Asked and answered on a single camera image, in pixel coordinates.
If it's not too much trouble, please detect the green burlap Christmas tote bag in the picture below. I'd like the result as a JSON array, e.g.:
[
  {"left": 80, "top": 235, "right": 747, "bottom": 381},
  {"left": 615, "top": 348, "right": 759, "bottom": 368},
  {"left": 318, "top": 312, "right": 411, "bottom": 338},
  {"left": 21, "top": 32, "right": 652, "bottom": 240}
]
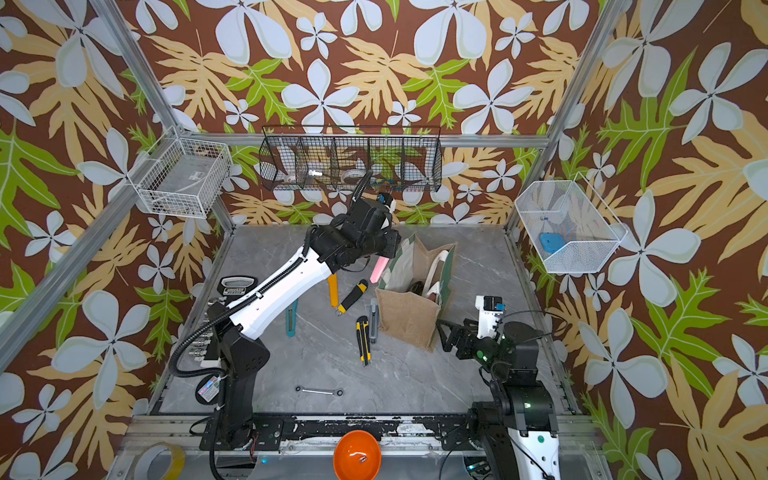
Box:
[{"left": 376, "top": 234, "right": 458, "bottom": 352}]

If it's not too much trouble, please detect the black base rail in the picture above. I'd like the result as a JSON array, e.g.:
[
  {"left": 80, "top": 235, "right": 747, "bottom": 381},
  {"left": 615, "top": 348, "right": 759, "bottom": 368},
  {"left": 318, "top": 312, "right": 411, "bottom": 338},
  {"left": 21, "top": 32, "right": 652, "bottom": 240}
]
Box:
[{"left": 200, "top": 404, "right": 506, "bottom": 452}]

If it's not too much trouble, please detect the white mesh basket right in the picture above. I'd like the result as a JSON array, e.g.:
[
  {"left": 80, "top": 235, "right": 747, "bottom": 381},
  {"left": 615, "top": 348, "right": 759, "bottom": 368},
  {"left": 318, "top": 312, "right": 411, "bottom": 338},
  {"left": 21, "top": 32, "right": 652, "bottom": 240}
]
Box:
[{"left": 515, "top": 174, "right": 629, "bottom": 276}]

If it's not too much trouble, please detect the black wire basket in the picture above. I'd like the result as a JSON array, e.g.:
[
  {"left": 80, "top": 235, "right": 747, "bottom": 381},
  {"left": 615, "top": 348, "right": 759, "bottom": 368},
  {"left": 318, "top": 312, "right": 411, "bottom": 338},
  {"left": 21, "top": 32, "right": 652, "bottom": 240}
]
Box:
[{"left": 256, "top": 125, "right": 444, "bottom": 191}]

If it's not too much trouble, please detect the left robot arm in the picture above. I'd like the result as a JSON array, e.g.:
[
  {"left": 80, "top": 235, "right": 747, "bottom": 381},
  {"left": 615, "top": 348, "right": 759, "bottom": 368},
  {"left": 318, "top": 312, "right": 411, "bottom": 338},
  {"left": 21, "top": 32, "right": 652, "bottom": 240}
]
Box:
[{"left": 169, "top": 193, "right": 401, "bottom": 450}]

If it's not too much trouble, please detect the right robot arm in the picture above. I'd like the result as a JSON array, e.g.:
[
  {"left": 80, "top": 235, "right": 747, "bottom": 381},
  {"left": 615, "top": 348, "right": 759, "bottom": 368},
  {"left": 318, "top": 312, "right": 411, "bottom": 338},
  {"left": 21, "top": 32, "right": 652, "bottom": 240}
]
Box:
[{"left": 436, "top": 319, "right": 561, "bottom": 479}]

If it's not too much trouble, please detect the white wire basket left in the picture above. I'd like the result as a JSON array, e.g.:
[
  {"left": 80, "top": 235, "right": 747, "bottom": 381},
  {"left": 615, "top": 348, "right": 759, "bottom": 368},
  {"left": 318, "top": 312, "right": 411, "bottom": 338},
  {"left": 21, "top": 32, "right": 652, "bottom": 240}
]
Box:
[{"left": 131, "top": 127, "right": 233, "bottom": 219}]

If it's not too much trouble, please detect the blue object in basket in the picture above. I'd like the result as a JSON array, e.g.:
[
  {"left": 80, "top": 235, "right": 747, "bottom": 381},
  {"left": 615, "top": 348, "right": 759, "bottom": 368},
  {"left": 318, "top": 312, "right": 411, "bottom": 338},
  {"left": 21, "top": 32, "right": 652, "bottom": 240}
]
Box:
[{"left": 539, "top": 232, "right": 566, "bottom": 255}]

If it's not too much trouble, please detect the black yellow snap knife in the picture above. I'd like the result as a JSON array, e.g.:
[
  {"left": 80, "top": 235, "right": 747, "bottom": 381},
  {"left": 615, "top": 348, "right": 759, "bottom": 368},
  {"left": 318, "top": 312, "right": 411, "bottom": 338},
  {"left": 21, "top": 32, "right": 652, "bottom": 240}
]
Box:
[{"left": 337, "top": 279, "right": 369, "bottom": 315}]

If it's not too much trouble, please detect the grey utility knife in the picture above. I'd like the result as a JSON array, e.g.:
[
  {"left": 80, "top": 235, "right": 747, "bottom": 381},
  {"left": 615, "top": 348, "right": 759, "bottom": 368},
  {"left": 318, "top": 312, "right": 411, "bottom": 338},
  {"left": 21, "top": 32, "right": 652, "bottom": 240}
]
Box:
[{"left": 368, "top": 298, "right": 380, "bottom": 345}]

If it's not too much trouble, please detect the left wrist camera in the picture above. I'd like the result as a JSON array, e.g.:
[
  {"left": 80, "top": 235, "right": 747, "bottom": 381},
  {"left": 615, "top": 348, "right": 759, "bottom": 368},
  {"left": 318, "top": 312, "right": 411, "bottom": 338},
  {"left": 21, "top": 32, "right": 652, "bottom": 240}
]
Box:
[{"left": 376, "top": 192, "right": 395, "bottom": 209}]

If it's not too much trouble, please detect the round black tape measure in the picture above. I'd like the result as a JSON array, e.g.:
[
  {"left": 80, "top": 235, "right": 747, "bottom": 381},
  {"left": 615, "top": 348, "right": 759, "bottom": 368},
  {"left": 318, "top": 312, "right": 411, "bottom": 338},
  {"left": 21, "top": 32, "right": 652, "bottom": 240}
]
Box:
[{"left": 195, "top": 374, "right": 221, "bottom": 405}]

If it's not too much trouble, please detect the orange bowl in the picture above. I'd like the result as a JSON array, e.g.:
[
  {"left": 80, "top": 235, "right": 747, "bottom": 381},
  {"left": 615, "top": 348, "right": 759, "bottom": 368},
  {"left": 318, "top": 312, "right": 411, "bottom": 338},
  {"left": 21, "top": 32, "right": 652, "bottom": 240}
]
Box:
[{"left": 333, "top": 430, "right": 382, "bottom": 480}]

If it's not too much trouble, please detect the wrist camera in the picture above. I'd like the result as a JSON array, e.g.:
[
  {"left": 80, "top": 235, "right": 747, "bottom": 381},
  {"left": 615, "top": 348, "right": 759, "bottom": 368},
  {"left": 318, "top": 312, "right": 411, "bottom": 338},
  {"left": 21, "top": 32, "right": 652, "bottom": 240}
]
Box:
[
  {"left": 376, "top": 192, "right": 395, "bottom": 209},
  {"left": 475, "top": 295, "right": 506, "bottom": 339}
]

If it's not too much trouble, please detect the black socket set rail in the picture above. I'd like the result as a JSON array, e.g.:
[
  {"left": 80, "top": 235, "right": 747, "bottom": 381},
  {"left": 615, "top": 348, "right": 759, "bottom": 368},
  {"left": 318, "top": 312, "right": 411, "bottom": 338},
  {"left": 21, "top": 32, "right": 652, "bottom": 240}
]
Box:
[{"left": 196, "top": 275, "right": 257, "bottom": 368}]

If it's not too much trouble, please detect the orange utility knife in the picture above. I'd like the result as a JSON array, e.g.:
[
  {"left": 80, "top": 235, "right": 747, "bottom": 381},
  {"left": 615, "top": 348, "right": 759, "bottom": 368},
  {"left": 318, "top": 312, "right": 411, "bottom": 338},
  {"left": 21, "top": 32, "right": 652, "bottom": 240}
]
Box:
[{"left": 327, "top": 274, "right": 340, "bottom": 309}]

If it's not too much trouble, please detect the small silver wrench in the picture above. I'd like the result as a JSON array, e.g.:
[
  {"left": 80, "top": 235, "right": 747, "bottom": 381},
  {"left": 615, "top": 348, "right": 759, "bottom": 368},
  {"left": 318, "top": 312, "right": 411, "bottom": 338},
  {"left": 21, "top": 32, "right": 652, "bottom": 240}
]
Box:
[{"left": 295, "top": 385, "right": 344, "bottom": 397}]

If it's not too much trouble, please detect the teal utility knife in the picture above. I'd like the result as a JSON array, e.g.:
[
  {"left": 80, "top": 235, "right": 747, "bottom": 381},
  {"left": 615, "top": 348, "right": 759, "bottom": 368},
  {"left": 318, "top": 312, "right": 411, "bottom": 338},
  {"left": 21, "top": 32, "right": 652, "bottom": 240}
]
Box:
[{"left": 285, "top": 300, "right": 298, "bottom": 338}]

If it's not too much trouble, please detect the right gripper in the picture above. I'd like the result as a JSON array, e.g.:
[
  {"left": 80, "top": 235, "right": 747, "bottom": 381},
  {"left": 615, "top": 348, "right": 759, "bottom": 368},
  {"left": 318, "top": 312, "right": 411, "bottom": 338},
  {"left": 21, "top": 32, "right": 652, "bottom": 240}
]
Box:
[{"left": 438, "top": 317, "right": 513, "bottom": 384}]

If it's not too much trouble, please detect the yellow tape roll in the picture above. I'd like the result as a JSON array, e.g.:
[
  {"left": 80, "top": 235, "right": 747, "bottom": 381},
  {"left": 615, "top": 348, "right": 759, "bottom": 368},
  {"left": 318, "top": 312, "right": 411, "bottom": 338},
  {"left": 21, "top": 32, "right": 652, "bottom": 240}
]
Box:
[{"left": 130, "top": 442, "right": 186, "bottom": 480}]

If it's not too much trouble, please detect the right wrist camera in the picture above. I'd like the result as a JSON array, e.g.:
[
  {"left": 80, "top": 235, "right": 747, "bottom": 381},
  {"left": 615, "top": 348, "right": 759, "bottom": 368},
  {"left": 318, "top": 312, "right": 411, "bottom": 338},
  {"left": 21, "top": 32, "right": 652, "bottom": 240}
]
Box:
[{"left": 475, "top": 295, "right": 506, "bottom": 339}]

